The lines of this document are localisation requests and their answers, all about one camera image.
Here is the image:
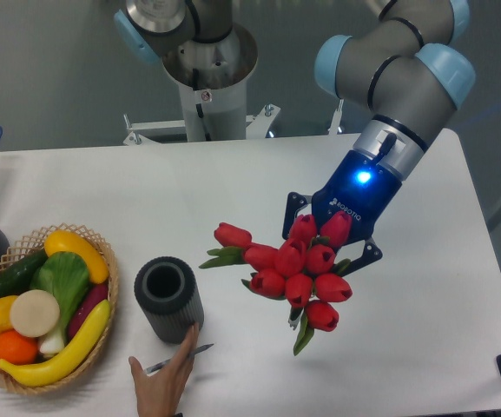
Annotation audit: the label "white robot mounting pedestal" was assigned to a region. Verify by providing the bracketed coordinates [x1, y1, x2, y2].
[123, 23, 280, 145]

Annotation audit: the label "purple sweet potato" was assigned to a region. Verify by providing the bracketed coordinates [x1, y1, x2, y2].
[67, 282, 109, 341]

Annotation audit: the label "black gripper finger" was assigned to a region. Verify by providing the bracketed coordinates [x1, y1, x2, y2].
[343, 237, 383, 276]
[281, 191, 312, 240]

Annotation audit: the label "yellow squash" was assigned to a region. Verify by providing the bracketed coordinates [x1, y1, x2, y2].
[44, 229, 109, 284]

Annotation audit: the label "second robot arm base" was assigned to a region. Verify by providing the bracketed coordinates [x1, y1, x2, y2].
[114, 1, 233, 64]

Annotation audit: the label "bare human hand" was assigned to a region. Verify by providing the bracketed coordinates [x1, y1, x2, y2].
[129, 323, 199, 417]

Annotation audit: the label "blue Robotiq gripper body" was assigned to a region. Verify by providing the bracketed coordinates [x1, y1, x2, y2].
[312, 150, 402, 243]

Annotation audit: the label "woven wicker basket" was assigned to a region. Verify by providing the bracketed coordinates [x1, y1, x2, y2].
[0, 223, 119, 395]

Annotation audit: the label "beige round radish slice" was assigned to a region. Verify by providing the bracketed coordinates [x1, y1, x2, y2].
[10, 289, 60, 338]

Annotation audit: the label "grey pen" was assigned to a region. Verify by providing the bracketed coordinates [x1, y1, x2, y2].
[144, 343, 214, 375]

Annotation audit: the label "green leafy bok choy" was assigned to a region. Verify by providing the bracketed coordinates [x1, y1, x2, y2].
[30, 252, 89, 359]

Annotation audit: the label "red tulip bouquet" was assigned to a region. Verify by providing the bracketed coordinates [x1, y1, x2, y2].
[201, 211, 353, 355]

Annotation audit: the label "dark grey ribbed vase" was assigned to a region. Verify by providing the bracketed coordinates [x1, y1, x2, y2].
[134, 256, 204, 344]

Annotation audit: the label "orange fruit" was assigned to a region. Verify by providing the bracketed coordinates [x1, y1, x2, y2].
[0, 330, 38, 365]

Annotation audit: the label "green cucumber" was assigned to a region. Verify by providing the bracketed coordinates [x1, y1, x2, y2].
[0, 249, 48, 298]

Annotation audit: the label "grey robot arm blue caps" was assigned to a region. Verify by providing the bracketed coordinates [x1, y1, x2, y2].
[284, 1, 476, 275]

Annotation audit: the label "yellow banana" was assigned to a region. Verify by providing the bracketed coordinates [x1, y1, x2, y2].
[0, 300, 111, 387]

